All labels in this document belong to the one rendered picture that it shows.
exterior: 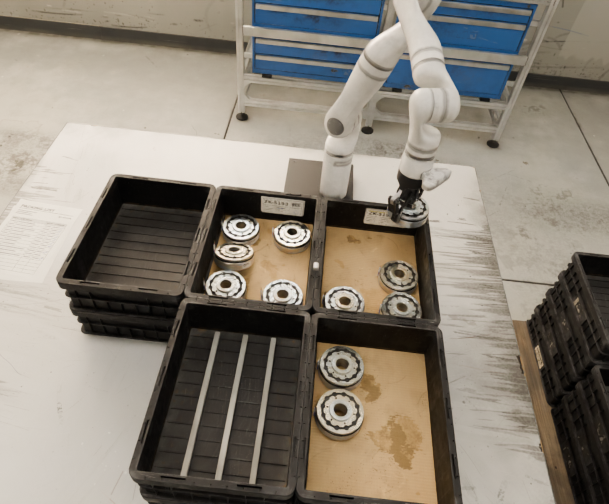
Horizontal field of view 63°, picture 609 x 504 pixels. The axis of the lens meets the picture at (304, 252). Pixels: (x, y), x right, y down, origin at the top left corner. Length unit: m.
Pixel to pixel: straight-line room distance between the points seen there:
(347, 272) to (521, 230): 1.76
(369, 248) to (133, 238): 0.66
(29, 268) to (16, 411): 0.45
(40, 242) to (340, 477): 1.13
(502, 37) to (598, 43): 1.33
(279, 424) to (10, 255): 0.98
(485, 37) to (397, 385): 2.35
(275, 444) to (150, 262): 0.59
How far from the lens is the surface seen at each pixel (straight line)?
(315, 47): 3.11
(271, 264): 1.36
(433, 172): 1.19
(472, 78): 3.28
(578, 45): 4.37
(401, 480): 1.12
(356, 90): 1.42
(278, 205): 1.44
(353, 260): 1.40
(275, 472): 1.09
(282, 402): 1.15
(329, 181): 1.63
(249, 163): 1.89
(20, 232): 1.77
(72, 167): 1.97
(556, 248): 2.99
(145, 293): 1.21
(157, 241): 1.45
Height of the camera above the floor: 1.87
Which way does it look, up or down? 48 degrees down
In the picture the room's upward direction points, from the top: 6 degrees clockwise
